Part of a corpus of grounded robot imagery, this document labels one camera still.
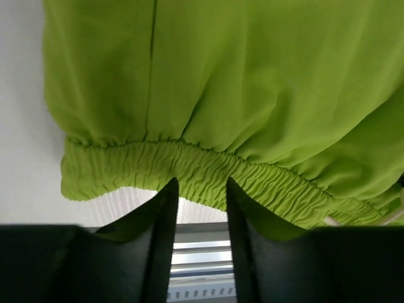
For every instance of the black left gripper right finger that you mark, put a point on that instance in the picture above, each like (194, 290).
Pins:
(276, 261)

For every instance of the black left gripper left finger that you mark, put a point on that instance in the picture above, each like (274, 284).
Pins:
(127, 260)

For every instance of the lime green shorts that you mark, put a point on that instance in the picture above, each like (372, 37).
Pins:
(300, 102)

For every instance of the aluminium mounting rail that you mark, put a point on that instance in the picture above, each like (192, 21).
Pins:
(202, 256)

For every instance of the slotted grey cable duct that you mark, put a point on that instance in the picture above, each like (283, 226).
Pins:
(207, 293)

